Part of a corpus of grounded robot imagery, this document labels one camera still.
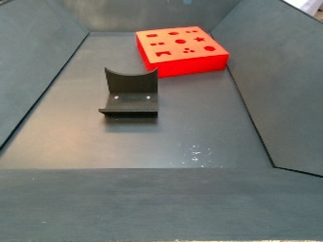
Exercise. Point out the black curved stand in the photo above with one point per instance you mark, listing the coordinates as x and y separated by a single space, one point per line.
132 94

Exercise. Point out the red shape-sorting board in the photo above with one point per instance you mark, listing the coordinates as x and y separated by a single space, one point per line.
180 51

